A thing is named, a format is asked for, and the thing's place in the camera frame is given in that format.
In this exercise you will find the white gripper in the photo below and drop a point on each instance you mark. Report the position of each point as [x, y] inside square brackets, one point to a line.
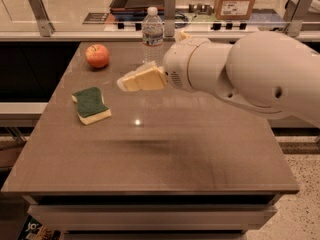
[177, 63]

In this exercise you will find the red apple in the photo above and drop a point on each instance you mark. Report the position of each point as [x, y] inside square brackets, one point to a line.
[97, 56]

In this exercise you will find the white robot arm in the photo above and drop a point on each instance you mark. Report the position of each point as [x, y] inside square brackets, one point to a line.
[265, 73]

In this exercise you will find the clear plastic water bottle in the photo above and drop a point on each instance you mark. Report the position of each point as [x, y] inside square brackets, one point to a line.
[153, 36]

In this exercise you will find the brown cardboard box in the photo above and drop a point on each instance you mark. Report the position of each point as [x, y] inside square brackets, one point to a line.
[233, 9]

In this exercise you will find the green and yellow sponge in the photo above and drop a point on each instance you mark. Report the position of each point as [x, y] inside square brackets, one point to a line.
[90, 105]

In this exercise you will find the white drawer front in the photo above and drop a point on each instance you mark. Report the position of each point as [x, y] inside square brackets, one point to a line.
[152, 218]

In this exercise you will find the colourful package on floor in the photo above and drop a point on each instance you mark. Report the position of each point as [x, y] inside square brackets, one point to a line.
[34, 230]

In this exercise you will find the middle metal glass bracket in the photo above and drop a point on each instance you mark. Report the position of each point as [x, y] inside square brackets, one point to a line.
[169, 17]

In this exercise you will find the metal glass bracket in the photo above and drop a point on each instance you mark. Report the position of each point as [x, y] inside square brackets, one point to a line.
[296, 14]
[169, 17]
[45, 27]

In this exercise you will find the left metal glass bracket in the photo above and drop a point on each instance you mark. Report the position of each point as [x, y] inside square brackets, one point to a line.
[45, 27]

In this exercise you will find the right metal glass bracket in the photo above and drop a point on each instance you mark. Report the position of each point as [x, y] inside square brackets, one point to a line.
[296, 14]

